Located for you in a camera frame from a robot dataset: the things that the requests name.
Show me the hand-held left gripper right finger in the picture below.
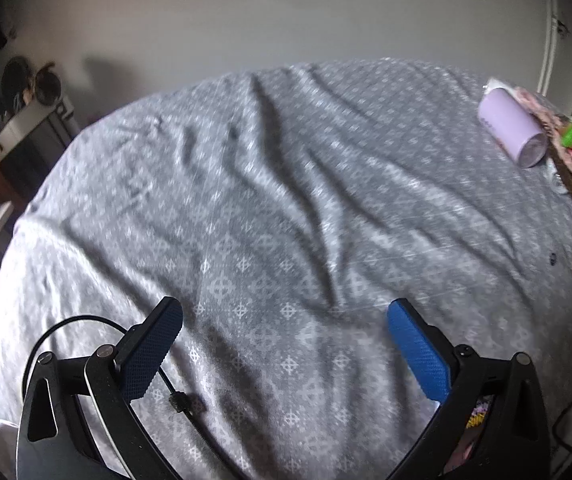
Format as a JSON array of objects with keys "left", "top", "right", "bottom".
[{"left": 386, "top": 298, "right": 552, "bottom": 480}]

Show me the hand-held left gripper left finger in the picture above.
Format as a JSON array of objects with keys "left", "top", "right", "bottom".
[{"left": 16, "top": 296, "right": 184, "bottom": 480}]

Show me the colourful printed packet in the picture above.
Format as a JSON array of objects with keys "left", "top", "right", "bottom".
[{"left": 466, "top": 395, "right": 495, "bottom": 429}]

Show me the grey patterned bed sheet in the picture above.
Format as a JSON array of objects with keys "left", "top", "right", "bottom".
[{"left": 0, "top": 57, "right": 572, "bottom": 480}]

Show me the lilac tumbler bottle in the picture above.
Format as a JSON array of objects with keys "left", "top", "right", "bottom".
[{"left": 477, "top": 77, "right": 549, "bottom": 169}]

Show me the pink printed pouch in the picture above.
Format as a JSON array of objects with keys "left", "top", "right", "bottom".
[{"left": 513, "top": 87, "right": 572, "bottom": 181}]

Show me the round dark pan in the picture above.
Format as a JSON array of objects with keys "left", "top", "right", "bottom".
[
  {"left": 3, "top": 57, "right": 31, "bottom": 106},
  {"left": 33, "top": 62, "right": 62, "bottom": 106}
]

